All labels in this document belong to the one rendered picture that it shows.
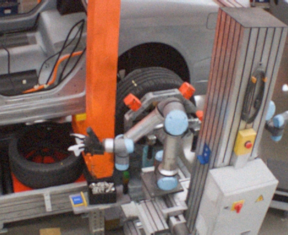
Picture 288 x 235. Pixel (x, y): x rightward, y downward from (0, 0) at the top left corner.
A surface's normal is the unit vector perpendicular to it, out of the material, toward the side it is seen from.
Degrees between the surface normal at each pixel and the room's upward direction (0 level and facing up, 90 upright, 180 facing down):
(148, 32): 90
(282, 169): 0
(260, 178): 0
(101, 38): 90
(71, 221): 0
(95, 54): 90
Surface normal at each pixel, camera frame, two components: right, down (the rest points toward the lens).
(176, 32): 0.36, 0.56
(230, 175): 0.07, -0.81
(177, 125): 0.08, 0.47
